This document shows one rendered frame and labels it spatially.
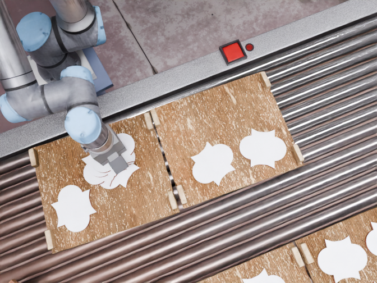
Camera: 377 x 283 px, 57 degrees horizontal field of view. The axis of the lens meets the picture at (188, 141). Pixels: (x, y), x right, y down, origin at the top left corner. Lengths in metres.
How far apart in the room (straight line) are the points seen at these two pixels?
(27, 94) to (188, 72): 0.58
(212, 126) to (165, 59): 1.23
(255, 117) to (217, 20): 1.37
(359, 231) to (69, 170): 0.93
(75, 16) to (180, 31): 1.40
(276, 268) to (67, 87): 0.77
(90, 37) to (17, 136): 0.43
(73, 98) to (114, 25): 1.68
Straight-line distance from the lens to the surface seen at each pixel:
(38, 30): 1.17
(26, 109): 0.90
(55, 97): 0.88
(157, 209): 1.11
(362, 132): 1.28
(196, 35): 2.40
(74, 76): 0.88
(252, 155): 1.13
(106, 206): 1.14
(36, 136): 1.29
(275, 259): 1.12
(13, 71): 0.89
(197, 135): 1.14
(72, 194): 1.16
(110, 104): 1.24
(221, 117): 1.16
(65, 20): 1.11
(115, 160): 1.01
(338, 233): 1.18
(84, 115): 0.81
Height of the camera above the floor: 2.03
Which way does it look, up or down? 75 degrees down
